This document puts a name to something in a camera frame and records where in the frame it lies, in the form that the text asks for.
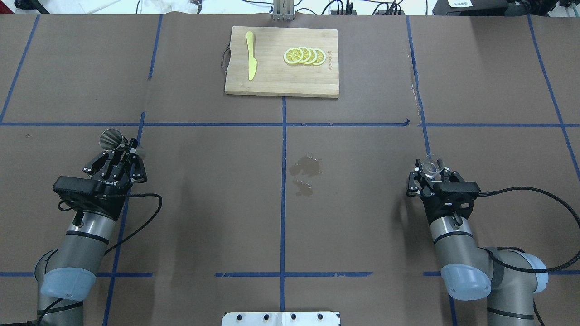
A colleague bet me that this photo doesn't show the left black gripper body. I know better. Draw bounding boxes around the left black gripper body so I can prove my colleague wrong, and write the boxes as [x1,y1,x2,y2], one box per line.
[82,171,132,217]

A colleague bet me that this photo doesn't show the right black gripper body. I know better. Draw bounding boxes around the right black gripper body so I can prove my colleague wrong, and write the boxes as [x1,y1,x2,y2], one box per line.
[422,181,474,222]

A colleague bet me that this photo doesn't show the clear glass cup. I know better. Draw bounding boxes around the clear glass cup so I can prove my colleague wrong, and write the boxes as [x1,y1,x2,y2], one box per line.
[420,154,445,180]

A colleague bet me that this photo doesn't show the steel jigger measuring cup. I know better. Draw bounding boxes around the steel jigger measuring cup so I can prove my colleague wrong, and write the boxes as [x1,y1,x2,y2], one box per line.
[99,128,146,159]

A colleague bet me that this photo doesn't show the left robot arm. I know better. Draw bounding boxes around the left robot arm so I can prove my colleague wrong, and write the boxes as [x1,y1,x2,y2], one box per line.
[34,136,147,326]

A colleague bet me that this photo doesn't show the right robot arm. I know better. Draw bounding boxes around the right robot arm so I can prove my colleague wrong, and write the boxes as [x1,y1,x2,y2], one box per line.
[406,161,549,326]

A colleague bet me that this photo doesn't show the yellow plastic knife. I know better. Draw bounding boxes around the yellow plastic knife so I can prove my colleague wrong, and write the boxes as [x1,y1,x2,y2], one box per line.
[245,31,258,81]

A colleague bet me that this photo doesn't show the wooden cutting board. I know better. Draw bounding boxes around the wooden cutting board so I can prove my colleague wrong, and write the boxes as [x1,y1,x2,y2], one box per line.
[224,26,340,98]

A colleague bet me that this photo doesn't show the lemon slice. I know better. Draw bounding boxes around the lemon slice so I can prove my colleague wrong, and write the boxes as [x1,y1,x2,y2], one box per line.
[283,47,304,65]

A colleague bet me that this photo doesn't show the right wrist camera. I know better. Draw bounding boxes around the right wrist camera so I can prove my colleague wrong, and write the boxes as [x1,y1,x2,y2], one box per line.
[433,181,481,198]

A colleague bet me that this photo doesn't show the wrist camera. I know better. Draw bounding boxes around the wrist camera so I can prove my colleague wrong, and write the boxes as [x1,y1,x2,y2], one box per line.
[433,181,481,198]
[53,176,106,201]

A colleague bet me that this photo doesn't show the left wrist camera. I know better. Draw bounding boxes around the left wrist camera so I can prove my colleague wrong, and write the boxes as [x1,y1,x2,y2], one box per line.
[53,176,106,201]

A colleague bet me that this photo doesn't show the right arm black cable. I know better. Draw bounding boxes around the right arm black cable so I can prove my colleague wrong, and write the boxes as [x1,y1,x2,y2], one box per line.
[476,187,580,326]

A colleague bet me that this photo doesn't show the cutting board metal handle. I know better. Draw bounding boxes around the cutting board metal handle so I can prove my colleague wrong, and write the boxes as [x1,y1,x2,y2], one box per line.
[220,44,231,75]

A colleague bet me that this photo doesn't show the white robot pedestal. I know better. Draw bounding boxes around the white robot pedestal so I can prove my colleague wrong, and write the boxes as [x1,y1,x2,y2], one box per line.
[221,311,341,326]

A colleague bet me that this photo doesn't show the aluminium frame post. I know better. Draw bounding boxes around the aluminium frame post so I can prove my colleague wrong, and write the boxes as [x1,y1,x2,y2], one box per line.
[272,0,295,21]

